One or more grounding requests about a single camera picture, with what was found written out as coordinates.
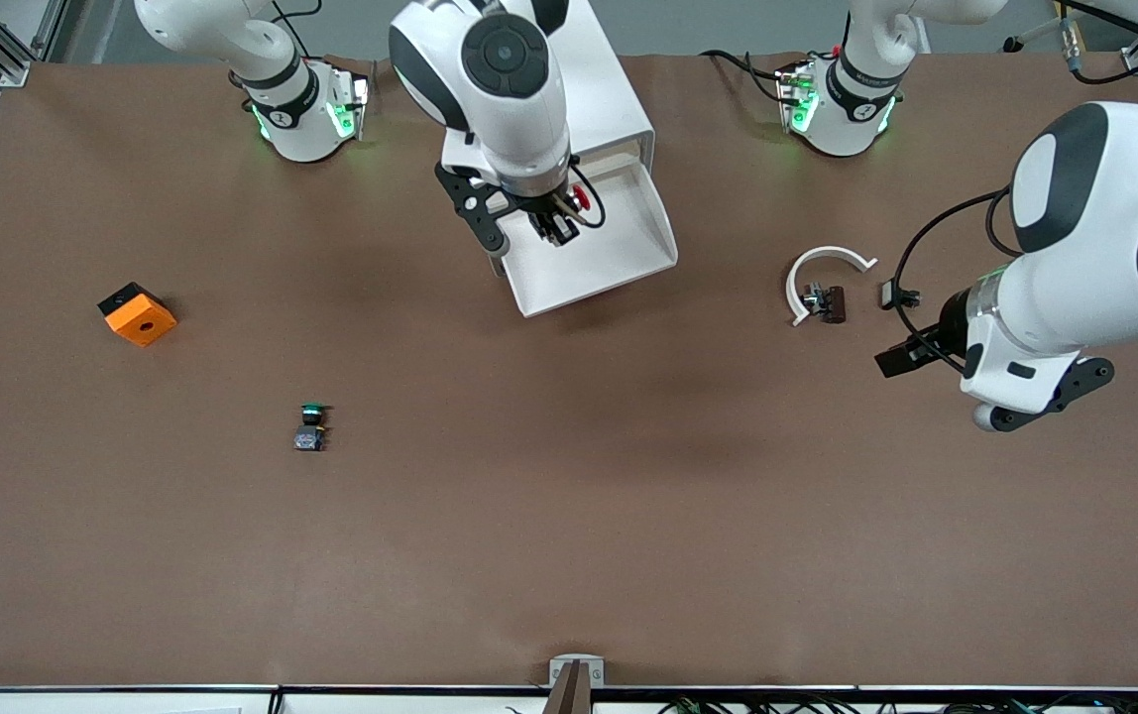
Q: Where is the green push button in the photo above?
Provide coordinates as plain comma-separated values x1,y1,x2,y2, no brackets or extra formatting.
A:
292,403,332,453

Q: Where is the brown and metal small part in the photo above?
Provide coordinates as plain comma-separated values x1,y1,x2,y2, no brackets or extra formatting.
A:
803,283,848,325

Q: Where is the brown table cover sheet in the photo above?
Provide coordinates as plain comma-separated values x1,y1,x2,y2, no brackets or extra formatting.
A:
0,52,1138,689

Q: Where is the grey metal rod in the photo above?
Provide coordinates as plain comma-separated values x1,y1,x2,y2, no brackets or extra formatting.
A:
1003,12,1097,56

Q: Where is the orange and black box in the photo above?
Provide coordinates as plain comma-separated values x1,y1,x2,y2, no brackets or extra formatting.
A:
97,282,178,348

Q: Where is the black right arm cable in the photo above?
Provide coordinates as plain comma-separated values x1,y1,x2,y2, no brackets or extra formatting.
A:
569,164,610,231

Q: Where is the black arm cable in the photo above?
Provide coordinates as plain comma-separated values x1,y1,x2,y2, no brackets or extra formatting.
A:
889,186,1026,348
569,164,610,231

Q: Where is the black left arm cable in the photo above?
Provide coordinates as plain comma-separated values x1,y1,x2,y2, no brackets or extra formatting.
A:
889,186,1026,348

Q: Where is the white curved plastic ring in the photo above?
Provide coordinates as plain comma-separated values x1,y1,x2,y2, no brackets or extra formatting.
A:
785,245,878,328

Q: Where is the black base cable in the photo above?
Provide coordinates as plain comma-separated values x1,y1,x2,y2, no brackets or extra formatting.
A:
700,50,798,105

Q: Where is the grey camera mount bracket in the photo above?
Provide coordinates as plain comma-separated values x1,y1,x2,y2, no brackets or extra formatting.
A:
541,654,606,714

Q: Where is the black table edge rail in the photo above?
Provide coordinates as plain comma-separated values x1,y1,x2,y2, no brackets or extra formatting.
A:
0,683,1138,694

